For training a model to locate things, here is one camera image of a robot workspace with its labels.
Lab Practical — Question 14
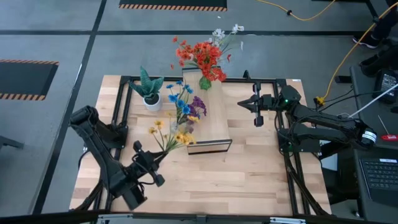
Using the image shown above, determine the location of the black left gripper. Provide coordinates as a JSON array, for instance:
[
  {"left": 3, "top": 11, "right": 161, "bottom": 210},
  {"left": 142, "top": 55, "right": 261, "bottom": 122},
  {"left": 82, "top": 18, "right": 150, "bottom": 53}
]
[{"left": 131, "top": 140, "right": 169, "bottom": 175}]

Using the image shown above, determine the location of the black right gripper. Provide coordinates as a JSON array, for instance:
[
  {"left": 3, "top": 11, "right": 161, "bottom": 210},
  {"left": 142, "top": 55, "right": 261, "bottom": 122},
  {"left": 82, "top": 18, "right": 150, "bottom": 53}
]
[{"left": 237, "top": 93, "right": 282, "bottom": 114}]

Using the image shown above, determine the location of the yellow artificial flower bunch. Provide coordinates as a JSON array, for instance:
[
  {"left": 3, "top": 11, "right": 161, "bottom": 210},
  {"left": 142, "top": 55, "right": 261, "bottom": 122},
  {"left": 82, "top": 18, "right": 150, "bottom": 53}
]
[{"left": 148, "top": 119, "right": 197, "bottom": 154}]

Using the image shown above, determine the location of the red artificial flower bunch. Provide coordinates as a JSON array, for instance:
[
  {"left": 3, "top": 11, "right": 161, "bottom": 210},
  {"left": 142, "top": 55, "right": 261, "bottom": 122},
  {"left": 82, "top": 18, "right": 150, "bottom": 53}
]
[{"left": 198, "top": 52, "right": 233, "bottom": 83}]

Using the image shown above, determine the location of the green glass vase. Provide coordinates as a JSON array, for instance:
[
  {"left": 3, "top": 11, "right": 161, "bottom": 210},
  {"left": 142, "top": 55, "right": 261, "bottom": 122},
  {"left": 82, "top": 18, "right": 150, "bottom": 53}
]
[{"left": 198, "top": 75, "right": 213, "bottom": 91}]

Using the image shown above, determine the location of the purple artificial flower bunch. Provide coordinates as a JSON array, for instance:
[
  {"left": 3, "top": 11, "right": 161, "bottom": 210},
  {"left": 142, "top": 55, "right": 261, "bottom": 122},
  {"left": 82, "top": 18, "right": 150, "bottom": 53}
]
[{"left": 185, "top": 95, "right": 208, "bottom": 134}]

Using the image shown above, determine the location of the blue artificial flower bunch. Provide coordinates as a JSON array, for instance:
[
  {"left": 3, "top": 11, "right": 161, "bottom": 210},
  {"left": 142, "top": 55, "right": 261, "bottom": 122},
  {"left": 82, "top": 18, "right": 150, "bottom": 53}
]
[{"left": 165, "top": 80, "right": 195, "bottom": 125}]

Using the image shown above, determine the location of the white artificial flower bunch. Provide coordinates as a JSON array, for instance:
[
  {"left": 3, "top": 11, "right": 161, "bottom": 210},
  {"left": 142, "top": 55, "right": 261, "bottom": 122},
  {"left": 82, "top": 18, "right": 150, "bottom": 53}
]
[{"left": 207, "top": 23, "right": 245, "bottom": 63}]

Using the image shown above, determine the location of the orange artificial flower bunch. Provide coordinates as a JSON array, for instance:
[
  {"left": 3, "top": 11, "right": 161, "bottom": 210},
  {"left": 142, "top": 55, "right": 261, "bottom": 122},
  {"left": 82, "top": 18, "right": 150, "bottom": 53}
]
[{"left": 170, "top": 35, "right": 223, "bottom": 71}]

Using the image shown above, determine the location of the green plant in white pot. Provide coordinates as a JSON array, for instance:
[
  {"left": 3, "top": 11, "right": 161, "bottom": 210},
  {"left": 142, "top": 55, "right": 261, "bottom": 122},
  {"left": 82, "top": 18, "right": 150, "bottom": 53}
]
[{"left": 129, "top": 65, "right": 165, "bottom": 113}]

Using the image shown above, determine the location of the dark grey desk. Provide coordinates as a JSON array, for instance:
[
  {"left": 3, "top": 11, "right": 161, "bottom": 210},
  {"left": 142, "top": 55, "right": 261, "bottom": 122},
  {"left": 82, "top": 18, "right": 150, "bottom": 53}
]
[
  {"left": 337, "top": 144, "right": 398, "bottom": 224},
  {"left": 349, "top": 65, "right": 398, "bottom": 151}
]

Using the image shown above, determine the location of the black hazard-striped floor mat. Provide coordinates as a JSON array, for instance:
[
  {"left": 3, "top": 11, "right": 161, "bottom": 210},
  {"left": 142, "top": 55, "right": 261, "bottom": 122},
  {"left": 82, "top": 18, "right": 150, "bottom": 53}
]
[
  {"left": 0, "top": 58, "right": 60, "bottom": 101},
  {"left": 119, "top": 0, "right": 228, "bottom": 12}
]

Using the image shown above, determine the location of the black rig crossbeam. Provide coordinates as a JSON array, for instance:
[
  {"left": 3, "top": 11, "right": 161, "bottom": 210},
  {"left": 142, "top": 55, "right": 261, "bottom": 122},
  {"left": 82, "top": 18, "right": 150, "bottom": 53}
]
[{"left": 0, "top": 210, "right": 398, "bottom": 224}]

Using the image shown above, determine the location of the person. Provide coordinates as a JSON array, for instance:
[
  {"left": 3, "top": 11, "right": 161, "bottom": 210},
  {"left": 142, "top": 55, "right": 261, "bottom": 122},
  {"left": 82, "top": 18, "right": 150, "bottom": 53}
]
[{"left": 352, "top": 12, "right": 398, "bottom": 50}]

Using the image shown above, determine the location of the black handheld device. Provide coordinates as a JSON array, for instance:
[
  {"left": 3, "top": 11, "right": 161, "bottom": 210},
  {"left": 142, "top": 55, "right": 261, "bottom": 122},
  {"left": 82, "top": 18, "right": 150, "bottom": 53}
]
[{"left": 374, "top": 68, "right": 398, "bottom": 105}]

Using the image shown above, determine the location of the black desk base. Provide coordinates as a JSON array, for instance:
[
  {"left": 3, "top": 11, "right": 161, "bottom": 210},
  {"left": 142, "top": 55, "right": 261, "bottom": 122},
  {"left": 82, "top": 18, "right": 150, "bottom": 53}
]
[{"left": 334, "top": 45, "right": 398, "bottom": 84}]

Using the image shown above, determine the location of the black keyboard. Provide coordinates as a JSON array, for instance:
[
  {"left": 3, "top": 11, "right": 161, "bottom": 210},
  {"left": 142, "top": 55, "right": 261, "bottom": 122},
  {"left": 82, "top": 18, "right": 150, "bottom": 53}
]
[{"left": 359, "top": 157, "right": 398, "bottom": 206}]

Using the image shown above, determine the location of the dark grey furniture leg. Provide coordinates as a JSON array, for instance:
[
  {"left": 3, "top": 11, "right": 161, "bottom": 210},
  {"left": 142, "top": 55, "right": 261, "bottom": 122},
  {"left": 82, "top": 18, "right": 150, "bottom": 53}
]
[{"left": 0, "top": 136, "right": 25, "bottom": 151}]

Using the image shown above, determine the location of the black diagonal desk bar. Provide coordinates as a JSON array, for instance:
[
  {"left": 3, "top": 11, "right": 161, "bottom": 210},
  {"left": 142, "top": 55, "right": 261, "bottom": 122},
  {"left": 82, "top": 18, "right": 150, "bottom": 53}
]
[{"left": 364, "top": 0, "right": 383, "bottom": 24}]

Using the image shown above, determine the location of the black aluminium table frame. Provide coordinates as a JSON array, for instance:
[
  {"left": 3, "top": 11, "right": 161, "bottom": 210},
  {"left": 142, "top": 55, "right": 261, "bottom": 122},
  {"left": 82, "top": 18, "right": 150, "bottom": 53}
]
[{"left": 74, "top": 75, "right": 332, "bottom": 217}]

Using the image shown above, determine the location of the yellow extension cable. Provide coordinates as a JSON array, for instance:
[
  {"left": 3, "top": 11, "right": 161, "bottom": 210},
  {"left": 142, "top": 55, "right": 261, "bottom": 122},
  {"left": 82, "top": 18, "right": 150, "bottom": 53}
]
[
  {"left": 255, "top": 0, "right": 336, "bottom": 22},
  {"left": 313, "top": 0, "right": 398, "bottom": 105}
]

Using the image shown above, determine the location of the white cable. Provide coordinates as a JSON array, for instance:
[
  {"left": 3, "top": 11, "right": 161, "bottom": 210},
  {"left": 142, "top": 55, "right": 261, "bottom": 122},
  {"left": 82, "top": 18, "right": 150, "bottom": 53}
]
[{"left": 348, "top": 83, "right": 398, "bottom": 119}]

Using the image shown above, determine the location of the red-handled tool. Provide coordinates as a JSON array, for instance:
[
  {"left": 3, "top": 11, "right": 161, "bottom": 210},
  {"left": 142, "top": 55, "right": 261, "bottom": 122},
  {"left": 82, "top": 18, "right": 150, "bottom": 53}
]
[{"left": 377, "top": 114, "right": 398, "bottom": 142}]

